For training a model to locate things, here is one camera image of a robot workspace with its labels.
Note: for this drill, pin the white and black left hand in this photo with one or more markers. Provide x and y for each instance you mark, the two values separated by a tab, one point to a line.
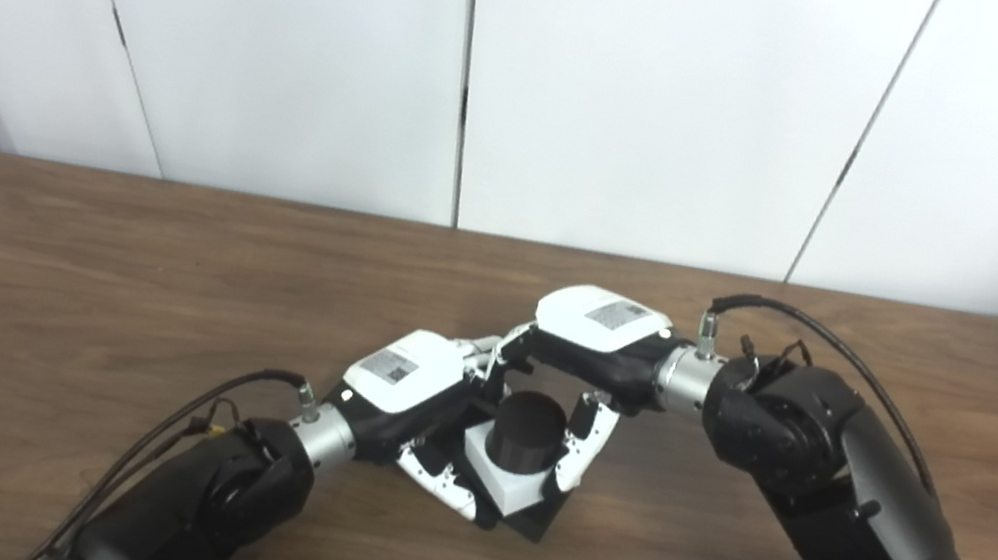
402	375

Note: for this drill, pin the white and black right hand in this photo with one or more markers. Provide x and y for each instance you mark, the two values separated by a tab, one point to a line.
602	333

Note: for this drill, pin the black peg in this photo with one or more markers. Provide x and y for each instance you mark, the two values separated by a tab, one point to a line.
529	432

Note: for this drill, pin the white square piece with hole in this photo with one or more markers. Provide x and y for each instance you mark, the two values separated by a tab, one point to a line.
509	490

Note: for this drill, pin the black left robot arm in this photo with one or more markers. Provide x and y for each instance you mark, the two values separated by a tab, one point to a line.
198	503

